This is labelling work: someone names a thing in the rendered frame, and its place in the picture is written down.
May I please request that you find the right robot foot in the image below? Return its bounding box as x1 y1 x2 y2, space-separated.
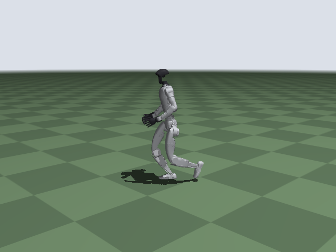
159 173 177 179

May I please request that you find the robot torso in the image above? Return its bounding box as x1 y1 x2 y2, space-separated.
159 85 177 130

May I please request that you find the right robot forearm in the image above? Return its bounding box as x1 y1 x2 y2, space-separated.
152 105 163 118

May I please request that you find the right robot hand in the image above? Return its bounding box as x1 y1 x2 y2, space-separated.
142 112 154 124

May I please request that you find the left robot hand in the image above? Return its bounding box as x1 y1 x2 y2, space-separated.
145 116 160 127

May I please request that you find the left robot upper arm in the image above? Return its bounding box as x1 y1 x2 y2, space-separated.
164 87 177 112

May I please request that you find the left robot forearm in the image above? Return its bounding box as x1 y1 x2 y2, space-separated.
157 106 175 121

